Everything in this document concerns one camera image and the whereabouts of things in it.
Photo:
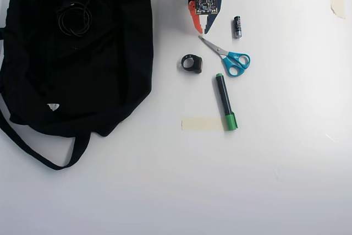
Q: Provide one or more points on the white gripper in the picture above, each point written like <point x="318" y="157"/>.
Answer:
<point x="213" y="22"/>

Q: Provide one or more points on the black fabric bag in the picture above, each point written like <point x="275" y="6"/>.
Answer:
<point x="68" y="81"/>

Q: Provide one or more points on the black AA battery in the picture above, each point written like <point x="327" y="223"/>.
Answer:
<point x="238" y="27"/>

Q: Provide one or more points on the black marker with green cap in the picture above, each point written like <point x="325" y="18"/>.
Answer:
<point x="224" y="97"/>

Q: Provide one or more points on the beige masking tape strip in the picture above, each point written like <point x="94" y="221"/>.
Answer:
<point x="338" y="1"/>
<point x="200" y="124"/>

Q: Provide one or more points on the square camera circuit board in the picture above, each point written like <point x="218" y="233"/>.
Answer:
<point x="205" y="4"/>

